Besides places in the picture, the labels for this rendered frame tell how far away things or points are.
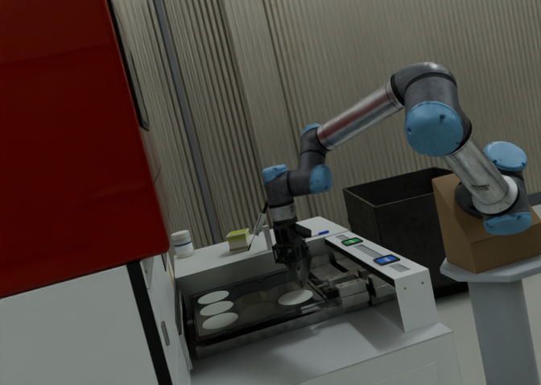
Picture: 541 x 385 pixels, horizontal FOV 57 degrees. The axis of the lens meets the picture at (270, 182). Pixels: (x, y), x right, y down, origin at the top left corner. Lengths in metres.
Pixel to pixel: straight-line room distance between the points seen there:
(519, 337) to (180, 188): 3.18
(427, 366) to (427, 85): 0.65
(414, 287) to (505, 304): 0.48
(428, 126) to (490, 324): 0.83
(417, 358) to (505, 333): 0.53
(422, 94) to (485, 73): 4.15
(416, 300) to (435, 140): 0.41
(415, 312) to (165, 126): 3.34
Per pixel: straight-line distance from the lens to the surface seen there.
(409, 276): 1.27
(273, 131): 4.24
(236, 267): 1.71
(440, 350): 1.30
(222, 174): 4.35
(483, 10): 5.36
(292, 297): 1.44
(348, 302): 1.42
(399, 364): 1.26
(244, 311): 1.43
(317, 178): 1.32
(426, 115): 1.09
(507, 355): 1.78
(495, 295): 1.69
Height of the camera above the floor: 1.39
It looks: 7 degrees down
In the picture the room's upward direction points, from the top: 13 degrees counter-clockwise
